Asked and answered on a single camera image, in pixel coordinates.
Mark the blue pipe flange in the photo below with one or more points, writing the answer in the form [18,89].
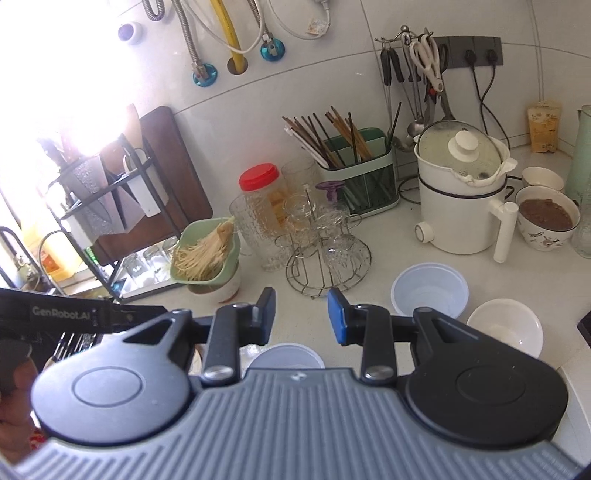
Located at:
[272,49]
[205,74]

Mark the white electric pot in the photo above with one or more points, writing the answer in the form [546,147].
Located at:
[457,217]

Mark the metal hook rack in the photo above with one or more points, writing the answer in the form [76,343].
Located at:
[404,37]

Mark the white tray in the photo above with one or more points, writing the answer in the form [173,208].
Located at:
[134,288]

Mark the brown cutting board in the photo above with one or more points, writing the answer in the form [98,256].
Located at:
[180,175]

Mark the bundle of chopsticks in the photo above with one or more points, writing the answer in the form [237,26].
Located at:
[323,136]

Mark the green bowl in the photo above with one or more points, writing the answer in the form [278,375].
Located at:
[194,235]

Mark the red lid jar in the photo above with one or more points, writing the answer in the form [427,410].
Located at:
[261,177]

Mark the wooden spatula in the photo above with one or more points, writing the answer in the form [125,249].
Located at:
[133,127]

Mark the floral bowl with brown food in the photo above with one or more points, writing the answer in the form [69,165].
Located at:
[547,217]

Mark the black sink rack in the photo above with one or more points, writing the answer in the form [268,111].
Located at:
[74,346]

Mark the yellow packet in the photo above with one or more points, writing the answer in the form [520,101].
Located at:
[545,127]

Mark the clear plastic bowl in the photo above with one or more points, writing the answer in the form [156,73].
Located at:
[429,288]
[284,357]

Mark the black knife rack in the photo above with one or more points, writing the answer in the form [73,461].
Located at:
[78,210]

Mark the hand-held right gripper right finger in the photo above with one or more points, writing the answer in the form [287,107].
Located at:
[339,318]

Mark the person's left hand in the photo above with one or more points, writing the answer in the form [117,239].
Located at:
[14,387]

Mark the black power strip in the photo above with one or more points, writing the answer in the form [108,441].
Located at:
[480,46]

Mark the green chopstick holder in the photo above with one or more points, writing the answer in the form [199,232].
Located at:
[369,189]

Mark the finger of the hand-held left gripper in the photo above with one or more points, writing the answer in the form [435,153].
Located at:
[138,314]

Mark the small steel faucet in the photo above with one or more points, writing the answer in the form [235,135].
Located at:
[46,249]

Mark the small white bowl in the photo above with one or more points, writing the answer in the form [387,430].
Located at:
[505,325]

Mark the yellow pipe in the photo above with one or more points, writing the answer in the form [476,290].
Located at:
[228,32]

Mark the tall clear glass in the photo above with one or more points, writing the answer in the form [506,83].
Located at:
[582,230]

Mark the textured glass mug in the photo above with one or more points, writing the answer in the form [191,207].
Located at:
[244,226]

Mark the clear glass tumbler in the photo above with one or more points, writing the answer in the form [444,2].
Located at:
[154,259]
[134,267]
[171,249]

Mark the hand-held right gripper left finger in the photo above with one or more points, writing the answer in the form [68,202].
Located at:
[265,318]

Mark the pale green pitcher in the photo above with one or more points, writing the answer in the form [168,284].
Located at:
[581,152]

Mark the dry noodles bundle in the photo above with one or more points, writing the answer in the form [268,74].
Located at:
[203,256]

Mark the white rice bowl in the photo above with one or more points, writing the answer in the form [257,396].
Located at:
[542,177]

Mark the white bowl with brown foot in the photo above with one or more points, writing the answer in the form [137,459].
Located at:
[226,288]

